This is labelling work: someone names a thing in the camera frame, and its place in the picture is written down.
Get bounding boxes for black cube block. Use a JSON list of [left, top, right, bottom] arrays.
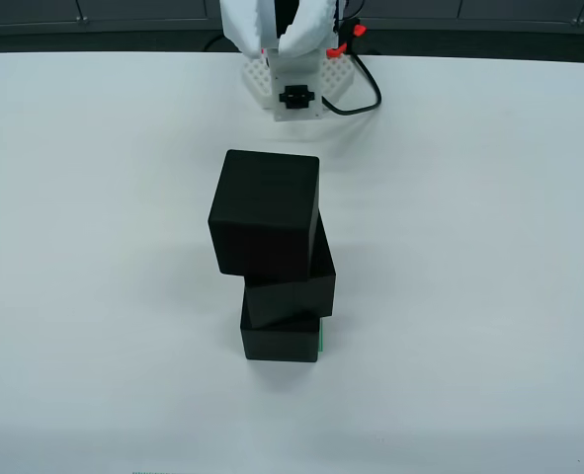
[[239, 300, 322, 364], [241, 216, 338, 330], [207, 149, 321, 283]]

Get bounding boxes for black clamp red tips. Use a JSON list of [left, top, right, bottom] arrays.
[[326, 17, 369, 58]]

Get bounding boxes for black power cable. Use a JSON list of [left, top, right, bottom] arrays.
[[320, 51, 383, 119]]

